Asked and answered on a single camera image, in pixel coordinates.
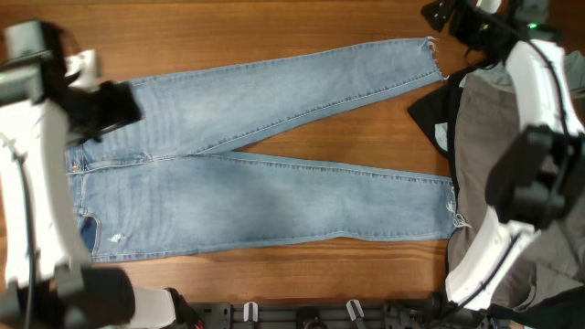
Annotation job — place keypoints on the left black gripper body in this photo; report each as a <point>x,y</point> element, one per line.
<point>101,111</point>

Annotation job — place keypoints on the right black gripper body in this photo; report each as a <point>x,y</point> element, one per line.
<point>477,24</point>

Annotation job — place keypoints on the light blue denim jeans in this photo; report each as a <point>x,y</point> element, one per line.
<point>180,180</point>

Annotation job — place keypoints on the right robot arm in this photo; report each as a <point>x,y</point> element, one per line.
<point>540,176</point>

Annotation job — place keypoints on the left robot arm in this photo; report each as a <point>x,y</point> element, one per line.
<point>50,102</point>

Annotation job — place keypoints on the teal t-shirt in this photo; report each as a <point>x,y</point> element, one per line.
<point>497,75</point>

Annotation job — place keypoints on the grey khaki trousers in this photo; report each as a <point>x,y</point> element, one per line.
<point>486,123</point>

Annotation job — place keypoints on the black t-shirt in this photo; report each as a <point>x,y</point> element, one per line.
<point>565,310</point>

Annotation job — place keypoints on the black mounting rail base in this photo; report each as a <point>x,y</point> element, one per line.
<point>393,314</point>

